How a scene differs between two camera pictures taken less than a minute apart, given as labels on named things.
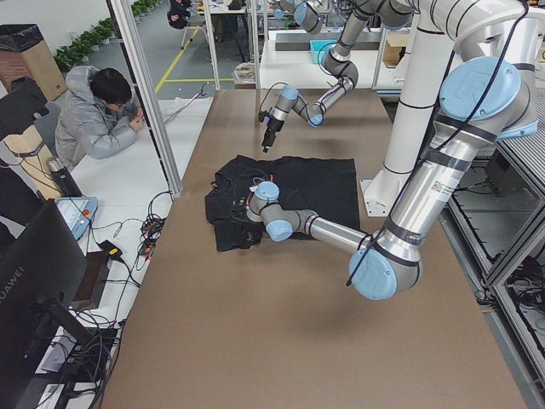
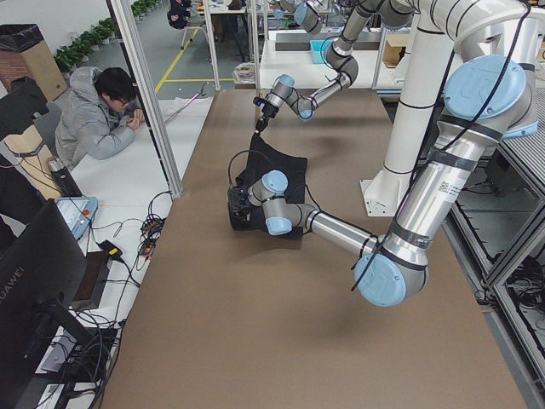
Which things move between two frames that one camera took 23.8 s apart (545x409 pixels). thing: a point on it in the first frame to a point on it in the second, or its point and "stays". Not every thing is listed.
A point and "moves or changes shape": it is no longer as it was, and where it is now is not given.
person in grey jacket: (98, 118) stays
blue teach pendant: (77, 213) stays
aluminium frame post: (125, 29) stays
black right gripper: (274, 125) to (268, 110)
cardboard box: (24, 53) stays
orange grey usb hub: (147, 246) stays
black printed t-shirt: (324, 187) moves or changes shape
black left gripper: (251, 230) to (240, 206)
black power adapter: (114, 251) stays
